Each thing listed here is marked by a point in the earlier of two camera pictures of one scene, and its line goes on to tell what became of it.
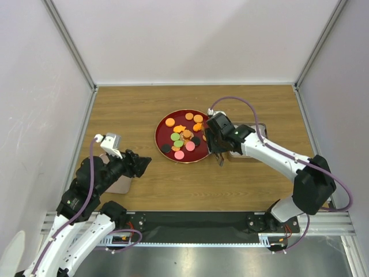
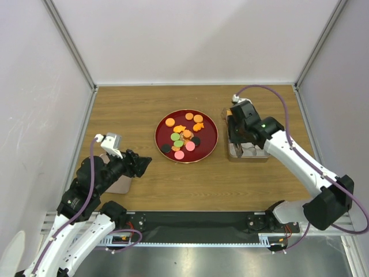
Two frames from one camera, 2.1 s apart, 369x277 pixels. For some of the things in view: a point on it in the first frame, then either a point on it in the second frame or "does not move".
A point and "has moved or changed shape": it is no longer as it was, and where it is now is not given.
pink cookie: (190, 146) does not move
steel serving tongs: (219, 158) has moved or changed shape
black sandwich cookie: (196, 140) does not move
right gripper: (211, 147) to (233, 138)
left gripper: (135, 165) does not move
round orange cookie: (189, 116) does not move
